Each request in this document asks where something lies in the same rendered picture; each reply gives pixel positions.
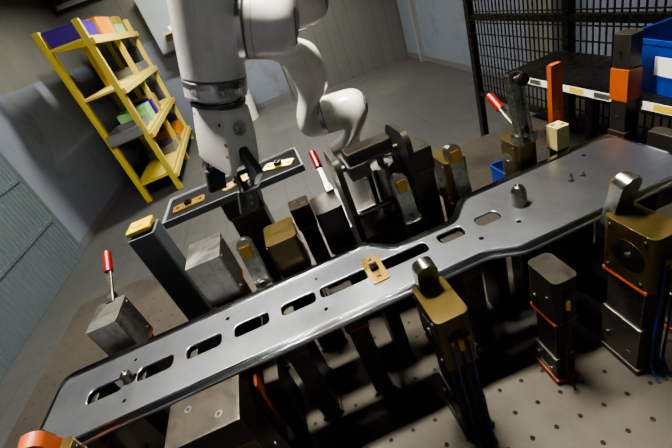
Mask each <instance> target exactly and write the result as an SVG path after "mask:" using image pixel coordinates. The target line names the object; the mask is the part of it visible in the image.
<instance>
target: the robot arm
mask: <svg viewBox="0 0 672 448"><path fill-rule="evenodd" d="M166 3H167V8H168V13H169V18H170V23H171V28H172V33H173V38H174V44H175V49H176V54H177V59H178V64H179V69H180V74H181V80H182V85H183V90H184V95H185V98H186V99H188V100H189V102H190V106H191V107H193V117H194V126H195V133H196V138H195V142H196V145H197V147H198V149H199V156H200V157H201V159H202V160H203V162H202V167H203V169H204V170H206V171H204V172H205V177H206V182H207V188H208V192H210V193H214V192H216V191H219V190H221V189H224V188H226V187H227V184H226V177H225V174H227V175H230V176H233V178H234V180H235V182H236V184H237V186H238V188H239V191H237V197H238V204H239V211H240V214H242V215H245V214H247V213H249V212H252V211H254V210H256V209H258V208H259V199H258V190H257V187H259V184H260V183H261V179H262V176H263V173H264V171H263V169H262V167H261V166H260V165H259V154H258V147H257V141H256V135H255V130H254V125H253V121H252V117H251V113H250V110H249V107H248V104H246V103H245V102H246V97H245V96H246V95H247V94H248V84H247V75H246V65H245V62H246V60H273V61H275V62H278V63H280V64H281V65H283V66H284V67H285V68H286V70H287V71H288V73H289V75H290V76H291V78H292V80H293V82H294V84H295V86H296V88H297V91H298V105H297V116H296V117H297V124H298V127H299V129H300V131H301V132H302V133H303V134H304V135H305V136H308V137H320V136H323V135H327V134H330V133H334V132H337V131H340V130H344V132H343V134H342V135H341V136H340V137H339V138H338V139H336V140H335V141H334V142H333V143H332V144H330V145H329V147H328V148H327V149H330V150H331V152H332V153H333V154H334V156H335V157H336V159H337V160H338V162H339V164H340V166H341V163H340V160H339V158H338V155H340V154H342V152H341V149H343V148H346V147H348V146H350V145H353V144H355V143H357V142H360V134H361V131H362V128H363V126H364V124H365V121H366V118H367V114H368V103H367V100H366V98H365V96H364V95H363V93H362V92H360V91H359V90H357V89H353V88H350V89H344V90H341V91H337V92H334V93H331V94H328V95H325V96H323V95H324V93H325V91H326V88H327V85H328V73H327V69H326V66H325V63H324V61H323V59H322V56H321V54H320V52H319V51H318V49H317V48H316V46H315V45H314V44H312V43H311V42H309V41H307V40H304V39H301V38H298V37H299V31H300V30H303V29H306V28H308V27H311V26H313V25H315V24H317V23H319V22H320V21H321V20H322V19H323V18H324V16H325V15H326V13H327V10H328V6H329V2H328V0H166ZM243 165H244V167H245V169H242V170H239V171H237V169H239V167H240V166H243ZM246 173H247V175H248V177H249V178H248V179H247V180H246V181H245V182H244V183H243V180H242V178H241V176H240V175H243V174H246ZM343 174H344V177H345V179H346V182H347V185H348V188H349V190H350V193H351V196H352V199H353V202H354V204H355V207H356V210H357V212H359V211H362V210H364V209H366V208H368V207H371V206H373V205H375V203H374V202H373V201H372V200H371V196H370V193H369V190H368V187H367V184H366V181H365V179H364V178H362V179H359V180H357V181H355V182H353V181H352V180H351V178H350V177H349V176H348V174H347V173H346V172H343Z"/></svg>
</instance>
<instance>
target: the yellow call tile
mask: <svg viewBox="0 0 672 448"><path fill-rule="evenodd" d="M153 220H154V217H153V215H150V216H148V217H146V218H143V219H141V220H138V221H136V222H134V223H131V225H130V227H129V229H128V231H127V233H126V237H127V238H130V237H132V236H135V235H137V234H141V233H144V232H145V231H147V230H149V229H150V228H151V226H152V223H153Z"/></svg>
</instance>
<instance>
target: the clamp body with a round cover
mask: <svg viewBox="0 0 672 448"><path fill-rule="evenodd" d="M294 223H295V222H294V221H293V220H292V218H291V217H287V218H285V219H282V220H280V221H278V222H275V223H273V224H271V225H268V226H266V227H265V228H264V229H263V232H264V239H265V245H266V247H267V248H266V250H268V251H269V253H270V255H271V257H272V259H273V260H274V262H275V264H276V266H277V268H278V270H279V271H280V273H281V275H282V279H284V278H286V277H289V276H291V275H293V274H295V273H298V272H300V271H302V270H304V269H307V268H309V267H311V266H313V264H312V262H311V259H310V256H309V253H308V250H306V248H305V245H304V241H303V240H302V239H301V237H300V234H299V233H298V231H297V229H296V226H295V224H294ZM315 300H316V298H315V295H314V294H310V295H307V296H305V297H303V298H301V299H298V301H299V303H300V305H301V307H302V308H303V307H305V306H308V305H310V304H312V303H314V302H315ZM317 340H318V342H319V344H320V348H321V351H322V353H325V352H327V351H329V350H331V349H334V348H336V347H338V346H340V345H342V344H344V343H346V342H348V340H347V337H346V334H345V332H344V329H343V327H342V328H339V329H337V330H335V331H333V332H331V333H328V334H326V335H324V336H322V337H320V338H318V339H317Z"/></svg>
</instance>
